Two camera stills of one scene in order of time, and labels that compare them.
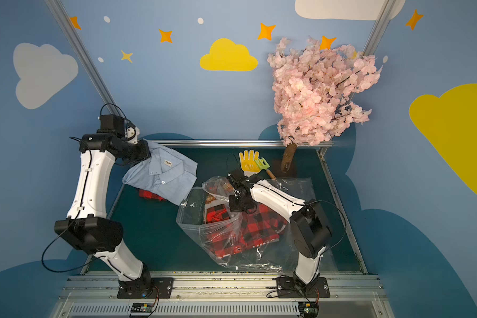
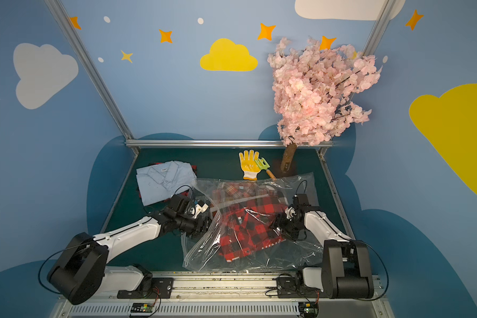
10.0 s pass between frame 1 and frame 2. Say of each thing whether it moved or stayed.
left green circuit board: stayed
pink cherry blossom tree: stayed
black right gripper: moved
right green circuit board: stayed
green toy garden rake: stayed
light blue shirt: moved
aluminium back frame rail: stayed
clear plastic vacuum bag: moved
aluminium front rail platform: stayed
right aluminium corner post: stayed
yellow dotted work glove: stayed
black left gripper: moved
